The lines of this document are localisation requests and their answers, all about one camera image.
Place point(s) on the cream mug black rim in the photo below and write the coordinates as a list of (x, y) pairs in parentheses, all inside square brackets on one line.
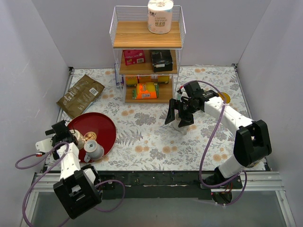
[(79, 137)]

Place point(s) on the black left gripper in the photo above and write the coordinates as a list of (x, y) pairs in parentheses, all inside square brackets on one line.
[(59, 139)]

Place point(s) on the grey mug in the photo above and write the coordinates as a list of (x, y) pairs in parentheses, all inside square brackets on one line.
[(93, 151)]

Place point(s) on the yellow sponge pack rear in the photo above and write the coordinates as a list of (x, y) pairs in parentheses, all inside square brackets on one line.
[(132, 81)]

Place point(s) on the brown coffee bag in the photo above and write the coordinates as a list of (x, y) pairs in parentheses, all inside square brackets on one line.
[(80, 96)]

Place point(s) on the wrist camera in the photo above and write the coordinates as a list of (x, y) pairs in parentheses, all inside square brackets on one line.
[(44, 145), (181, 93)]

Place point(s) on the wrapped toilet paper roll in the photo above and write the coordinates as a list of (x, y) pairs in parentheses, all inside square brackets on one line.
[(160, 16)]

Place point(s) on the white wire wooden shelf rack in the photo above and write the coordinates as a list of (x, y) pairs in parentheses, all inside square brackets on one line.
[(128, 31)]

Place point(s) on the floral tablecloth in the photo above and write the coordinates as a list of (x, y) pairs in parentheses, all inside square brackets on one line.
[(143, 140)]

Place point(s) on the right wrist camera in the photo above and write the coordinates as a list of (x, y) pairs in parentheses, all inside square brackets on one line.
[(181, 93)]

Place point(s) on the red round tray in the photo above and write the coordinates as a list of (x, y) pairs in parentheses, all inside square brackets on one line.
[(95, 126)]

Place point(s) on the yellow black mug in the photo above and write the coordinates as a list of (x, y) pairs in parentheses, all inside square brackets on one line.
[(225, 97)]

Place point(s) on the black box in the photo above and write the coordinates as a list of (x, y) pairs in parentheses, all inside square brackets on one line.
[(161, 60)]

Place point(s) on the orange sponge pack front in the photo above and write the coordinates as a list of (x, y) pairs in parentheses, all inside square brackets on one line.
[(148, 90)]

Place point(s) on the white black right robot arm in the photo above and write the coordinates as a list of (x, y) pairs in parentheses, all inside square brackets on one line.
[(252, 141)]

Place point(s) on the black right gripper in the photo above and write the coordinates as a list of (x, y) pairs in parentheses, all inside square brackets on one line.
[(181, 107)]

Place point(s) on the pink red box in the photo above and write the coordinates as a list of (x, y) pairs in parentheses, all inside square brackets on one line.
[(133, 56)]

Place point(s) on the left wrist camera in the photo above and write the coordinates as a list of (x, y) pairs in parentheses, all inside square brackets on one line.
[(44, 145)]

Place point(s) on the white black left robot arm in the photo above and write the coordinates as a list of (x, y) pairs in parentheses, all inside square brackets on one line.
[(76, 189)]

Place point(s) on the black base bar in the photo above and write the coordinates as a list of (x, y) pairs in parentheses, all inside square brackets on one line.
[(153, 184)]

